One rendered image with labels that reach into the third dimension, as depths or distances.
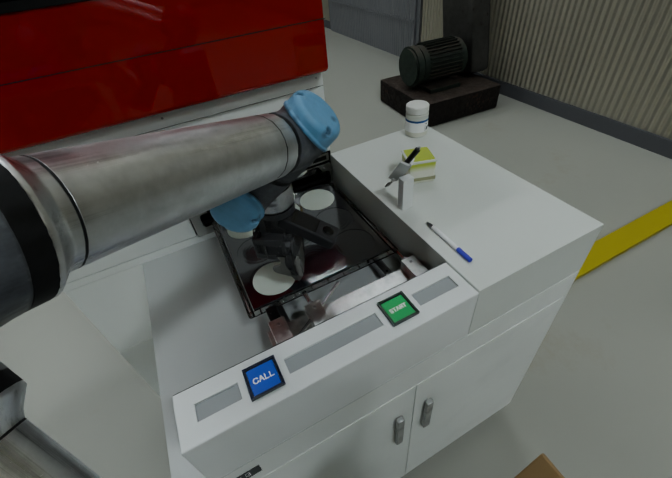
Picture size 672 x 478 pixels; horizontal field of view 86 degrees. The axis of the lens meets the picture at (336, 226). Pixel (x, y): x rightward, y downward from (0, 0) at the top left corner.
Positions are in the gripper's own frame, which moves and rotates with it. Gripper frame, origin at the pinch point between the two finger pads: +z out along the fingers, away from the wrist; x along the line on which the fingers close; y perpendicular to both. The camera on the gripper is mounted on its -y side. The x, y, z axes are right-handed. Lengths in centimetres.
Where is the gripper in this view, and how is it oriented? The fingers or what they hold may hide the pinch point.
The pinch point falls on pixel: (301, 275)
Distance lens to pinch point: 81.3
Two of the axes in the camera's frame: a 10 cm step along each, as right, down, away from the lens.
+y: -9.8, -0.4, 1.8
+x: -1.6, 6.5, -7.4
